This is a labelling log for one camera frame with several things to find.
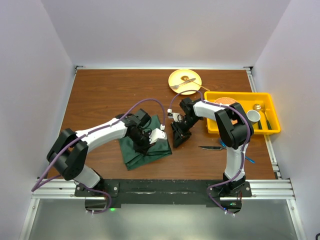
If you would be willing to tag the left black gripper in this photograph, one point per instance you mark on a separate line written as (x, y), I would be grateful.
(143, 148)

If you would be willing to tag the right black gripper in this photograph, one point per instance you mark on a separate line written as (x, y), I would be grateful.
(179, 135)

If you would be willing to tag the dark green cloth napkin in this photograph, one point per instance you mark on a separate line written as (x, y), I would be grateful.
(133, 160)

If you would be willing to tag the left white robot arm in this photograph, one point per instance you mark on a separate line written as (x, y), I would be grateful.
(71, 147)

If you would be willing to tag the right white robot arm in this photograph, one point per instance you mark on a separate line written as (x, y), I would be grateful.
(234, 129)

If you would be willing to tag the silver fork on plate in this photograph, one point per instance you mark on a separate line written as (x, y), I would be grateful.
(175, 87)

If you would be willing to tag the yellow round plate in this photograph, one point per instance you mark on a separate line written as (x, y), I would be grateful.
(189, 88)

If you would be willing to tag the gold spoon on plate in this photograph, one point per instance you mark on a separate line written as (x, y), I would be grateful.
(187, 79)

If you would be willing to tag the orange woven coaster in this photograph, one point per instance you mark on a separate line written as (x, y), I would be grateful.
(225, 100)

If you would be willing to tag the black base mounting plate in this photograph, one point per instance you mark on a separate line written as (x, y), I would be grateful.
(175, 192)

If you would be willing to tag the grey mug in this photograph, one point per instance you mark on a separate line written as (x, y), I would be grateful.
(253, 116)

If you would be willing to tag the gold spoon in bin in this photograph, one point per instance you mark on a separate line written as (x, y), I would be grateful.
(261, 110)

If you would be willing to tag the yellow plastic bin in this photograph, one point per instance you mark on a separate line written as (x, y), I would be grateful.
(247, 100)

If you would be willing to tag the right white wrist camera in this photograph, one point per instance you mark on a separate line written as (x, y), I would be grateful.
(174, 116)

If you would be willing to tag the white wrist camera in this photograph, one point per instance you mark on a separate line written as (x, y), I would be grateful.
(157, 134)
(174, 116)

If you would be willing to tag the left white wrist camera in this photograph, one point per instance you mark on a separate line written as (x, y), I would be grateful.
(157, 134)

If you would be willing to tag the dark handled utensil in bin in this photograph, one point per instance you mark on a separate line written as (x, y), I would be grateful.
(267, 120)

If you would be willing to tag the aluminium frame rail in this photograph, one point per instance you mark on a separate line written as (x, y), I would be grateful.
(279, 189)

